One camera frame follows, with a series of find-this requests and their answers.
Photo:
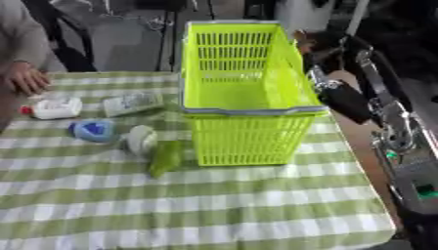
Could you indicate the white bottle with red cap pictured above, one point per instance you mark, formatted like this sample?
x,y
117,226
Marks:
x,y
56,108

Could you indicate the person's hand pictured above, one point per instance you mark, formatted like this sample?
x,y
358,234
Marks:
x,y
26,79

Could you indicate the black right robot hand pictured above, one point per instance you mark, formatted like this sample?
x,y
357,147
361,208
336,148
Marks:
x,y
346,99

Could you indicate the black tripod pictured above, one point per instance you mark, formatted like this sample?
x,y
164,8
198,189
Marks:
x,y
168,32

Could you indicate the person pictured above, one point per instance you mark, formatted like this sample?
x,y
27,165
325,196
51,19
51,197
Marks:
x,y
20,49

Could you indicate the blue and white round container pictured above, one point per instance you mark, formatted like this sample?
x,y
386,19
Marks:
x,y
93,131

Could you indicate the white rectangular printed package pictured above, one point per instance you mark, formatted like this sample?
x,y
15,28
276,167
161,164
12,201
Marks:
x,y
132,104

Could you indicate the lime green plastic basket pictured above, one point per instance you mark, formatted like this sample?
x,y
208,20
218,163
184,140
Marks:
x,y
251,94

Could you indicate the green pouch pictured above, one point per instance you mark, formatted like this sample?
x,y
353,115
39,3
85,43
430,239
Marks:
x,y
165,158

